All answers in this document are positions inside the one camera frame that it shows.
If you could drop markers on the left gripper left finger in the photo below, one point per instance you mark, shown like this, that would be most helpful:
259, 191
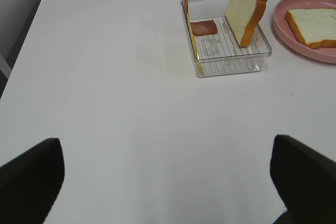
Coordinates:
31, 182

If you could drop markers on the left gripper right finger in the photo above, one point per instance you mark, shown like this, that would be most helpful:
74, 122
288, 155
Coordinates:
304, 180

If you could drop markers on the white bread slice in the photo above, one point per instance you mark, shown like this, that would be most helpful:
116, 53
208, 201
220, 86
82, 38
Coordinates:
314, 28

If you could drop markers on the brown bacon strip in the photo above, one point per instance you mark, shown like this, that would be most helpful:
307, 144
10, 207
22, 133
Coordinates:
201, 28

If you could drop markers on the yellow cheese slice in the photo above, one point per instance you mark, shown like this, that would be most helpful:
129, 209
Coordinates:
200, 70

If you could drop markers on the left clear plastic tray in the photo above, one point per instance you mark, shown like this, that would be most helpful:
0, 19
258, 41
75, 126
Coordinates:
219, 54

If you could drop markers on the pink round plate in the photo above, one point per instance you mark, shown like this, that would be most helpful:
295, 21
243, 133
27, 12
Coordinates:
286, 35

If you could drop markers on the left upright bread slice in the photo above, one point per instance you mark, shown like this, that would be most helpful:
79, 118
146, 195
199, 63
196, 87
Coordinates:
243, 16

